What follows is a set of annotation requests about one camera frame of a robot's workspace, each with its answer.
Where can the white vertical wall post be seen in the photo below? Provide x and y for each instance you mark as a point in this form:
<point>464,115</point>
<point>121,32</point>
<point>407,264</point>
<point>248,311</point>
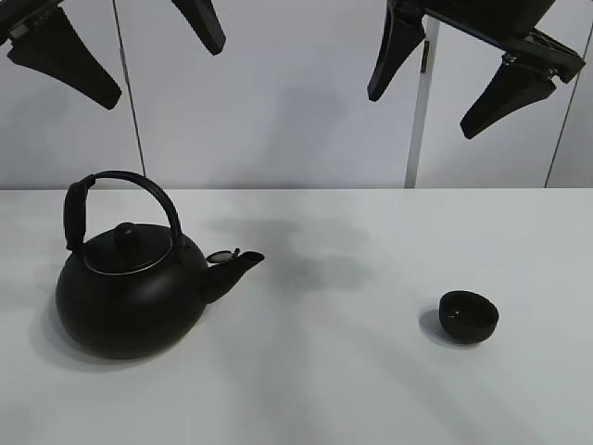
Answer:
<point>422,99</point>

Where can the black round kettle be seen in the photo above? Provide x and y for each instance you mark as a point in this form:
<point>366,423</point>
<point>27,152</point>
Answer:
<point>138,288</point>

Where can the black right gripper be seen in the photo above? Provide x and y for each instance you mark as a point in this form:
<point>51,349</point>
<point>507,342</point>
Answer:
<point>531,57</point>

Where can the small black teacup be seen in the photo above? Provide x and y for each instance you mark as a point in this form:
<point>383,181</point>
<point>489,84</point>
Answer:
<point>467,317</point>

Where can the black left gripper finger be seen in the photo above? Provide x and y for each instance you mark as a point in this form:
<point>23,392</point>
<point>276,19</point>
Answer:
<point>202,17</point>

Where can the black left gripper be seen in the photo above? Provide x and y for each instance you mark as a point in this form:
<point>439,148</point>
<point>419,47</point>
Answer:
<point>43,39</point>

